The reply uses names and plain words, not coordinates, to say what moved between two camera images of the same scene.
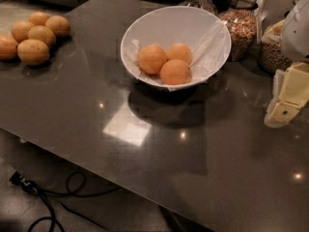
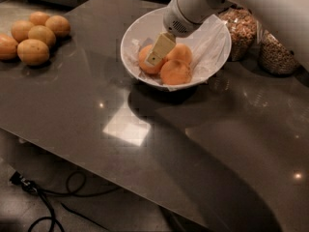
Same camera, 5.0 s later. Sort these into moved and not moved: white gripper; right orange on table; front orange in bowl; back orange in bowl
Moved: white gripper
Not moved: right orange on table; back orange in bowl; front orange in bowl
